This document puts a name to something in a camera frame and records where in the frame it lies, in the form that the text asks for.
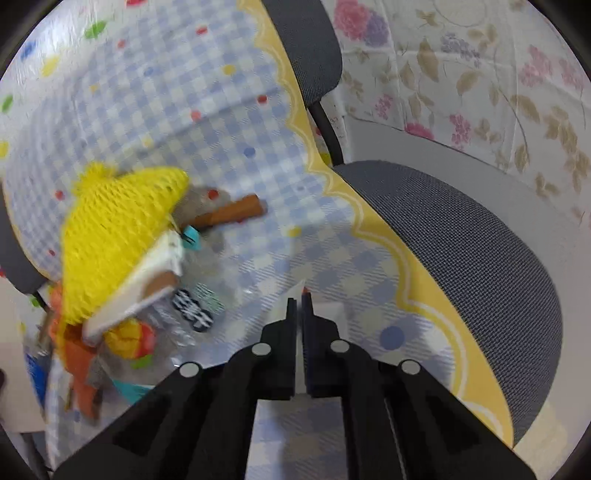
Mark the orange yellow snack packet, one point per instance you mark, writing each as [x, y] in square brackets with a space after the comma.
[131, 339]

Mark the small teal packet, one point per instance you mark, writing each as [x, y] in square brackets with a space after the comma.
[191, 237]

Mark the blue checkered dotted cloth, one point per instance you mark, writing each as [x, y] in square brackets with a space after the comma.
[184, 115]

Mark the black white patterned wrapper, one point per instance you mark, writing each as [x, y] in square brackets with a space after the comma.
[191, 309]

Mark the yellow foam fruit net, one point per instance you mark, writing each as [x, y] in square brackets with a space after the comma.
[115, 221]

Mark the blue packet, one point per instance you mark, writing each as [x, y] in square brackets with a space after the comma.
[34, 374]

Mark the white drink carton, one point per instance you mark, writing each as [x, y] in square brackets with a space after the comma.
[138, 286]

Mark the brown wooden stick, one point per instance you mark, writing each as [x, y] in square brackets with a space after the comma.
[235, 210]

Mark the white paper piece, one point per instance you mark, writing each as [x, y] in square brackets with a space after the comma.
[332, 311]

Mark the orange plastic wrapper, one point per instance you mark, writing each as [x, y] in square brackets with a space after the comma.
[78, 364]

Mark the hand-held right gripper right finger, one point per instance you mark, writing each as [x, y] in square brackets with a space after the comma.
[308, 332]

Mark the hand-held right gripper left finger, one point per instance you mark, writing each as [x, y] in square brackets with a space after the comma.
[292, 332]

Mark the teal plastic wrapper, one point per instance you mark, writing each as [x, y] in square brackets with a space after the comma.
[134, 390]

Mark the floral wall sheet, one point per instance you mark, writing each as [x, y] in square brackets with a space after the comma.
[461, 69]

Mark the grey fabric chair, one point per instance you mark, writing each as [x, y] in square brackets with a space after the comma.
[14, 258]
[461, 258]

